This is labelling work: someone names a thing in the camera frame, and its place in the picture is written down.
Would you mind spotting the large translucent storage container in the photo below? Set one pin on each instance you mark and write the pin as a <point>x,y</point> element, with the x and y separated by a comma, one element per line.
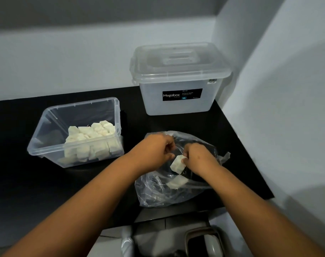
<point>151,107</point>

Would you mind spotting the person's right forearm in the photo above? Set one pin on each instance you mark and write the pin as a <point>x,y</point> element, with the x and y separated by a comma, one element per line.
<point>264,219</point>

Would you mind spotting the person's right hand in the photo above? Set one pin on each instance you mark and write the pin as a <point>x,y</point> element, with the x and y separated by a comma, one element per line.
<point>202,159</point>

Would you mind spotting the dark cabinet front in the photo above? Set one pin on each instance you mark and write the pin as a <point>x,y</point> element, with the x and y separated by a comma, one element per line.
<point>176,218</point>

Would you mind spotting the silver metal object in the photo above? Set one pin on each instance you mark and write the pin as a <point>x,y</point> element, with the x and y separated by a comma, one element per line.
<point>127,242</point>

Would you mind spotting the person's left forearm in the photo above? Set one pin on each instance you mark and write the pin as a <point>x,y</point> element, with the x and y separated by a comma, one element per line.
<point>71,216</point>

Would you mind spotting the group of white paper pouches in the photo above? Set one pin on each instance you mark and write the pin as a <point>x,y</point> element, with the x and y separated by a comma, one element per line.
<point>87,147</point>

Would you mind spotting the white rounded object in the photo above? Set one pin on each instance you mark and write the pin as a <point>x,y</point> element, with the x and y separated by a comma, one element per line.
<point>210,247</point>

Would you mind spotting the brown rimmed bin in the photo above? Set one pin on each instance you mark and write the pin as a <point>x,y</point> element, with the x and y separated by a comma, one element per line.
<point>187,240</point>

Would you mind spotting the clear plastic bag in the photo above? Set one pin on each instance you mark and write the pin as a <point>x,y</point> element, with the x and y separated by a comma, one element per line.
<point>151,190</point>

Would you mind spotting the person's left hand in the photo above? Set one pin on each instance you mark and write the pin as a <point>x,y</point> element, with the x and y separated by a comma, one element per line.
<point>149,153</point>

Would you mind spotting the small clear bin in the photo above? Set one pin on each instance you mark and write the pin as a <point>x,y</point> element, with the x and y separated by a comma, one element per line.
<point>39,147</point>

